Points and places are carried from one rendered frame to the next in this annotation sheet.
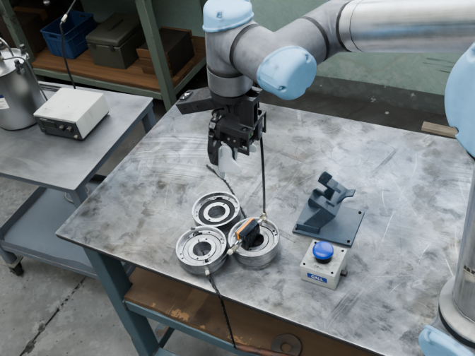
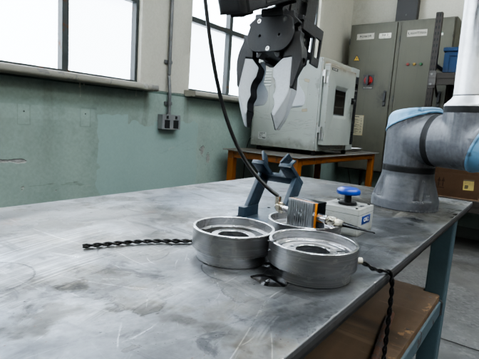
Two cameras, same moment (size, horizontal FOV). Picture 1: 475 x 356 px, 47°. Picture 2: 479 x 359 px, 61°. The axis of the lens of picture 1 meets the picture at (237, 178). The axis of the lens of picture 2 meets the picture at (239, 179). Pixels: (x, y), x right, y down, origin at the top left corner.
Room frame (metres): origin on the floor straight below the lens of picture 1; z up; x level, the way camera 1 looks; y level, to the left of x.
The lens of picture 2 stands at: (0.83, 0.57, 0.97)
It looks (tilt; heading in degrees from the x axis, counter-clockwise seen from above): 8 degrees down; 271
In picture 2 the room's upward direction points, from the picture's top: 4 degrees clockwise
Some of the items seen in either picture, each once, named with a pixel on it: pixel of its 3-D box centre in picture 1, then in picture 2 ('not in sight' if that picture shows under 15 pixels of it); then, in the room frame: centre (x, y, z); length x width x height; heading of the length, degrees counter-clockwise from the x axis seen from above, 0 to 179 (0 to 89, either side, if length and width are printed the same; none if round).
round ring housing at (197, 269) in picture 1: (202, 251); (311, 256); (0.74, 0.10, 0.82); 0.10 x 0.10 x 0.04
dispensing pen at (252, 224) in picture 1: (242, 242); (321, 217); (0.72, 0.02, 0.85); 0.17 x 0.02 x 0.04; 132
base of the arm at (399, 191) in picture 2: not in sight; (405, 185); (0.45, -0.40, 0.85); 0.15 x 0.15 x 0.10
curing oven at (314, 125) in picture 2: not in sight; (308, 108); (0.38, -2.57, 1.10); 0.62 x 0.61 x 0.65; 55
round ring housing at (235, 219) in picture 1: (217, 214); (233, 241); (0.84, 0.06, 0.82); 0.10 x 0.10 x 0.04
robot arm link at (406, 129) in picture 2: not in sight; (415, 137); (0.44, -0.40, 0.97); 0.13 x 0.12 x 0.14; 123
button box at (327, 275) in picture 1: (326, 265); (347, 214); (0.65, -0.14, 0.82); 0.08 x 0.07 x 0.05; 55
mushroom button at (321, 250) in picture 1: (323, 256); (347, 201); (0.65, -0.13, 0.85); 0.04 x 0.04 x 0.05
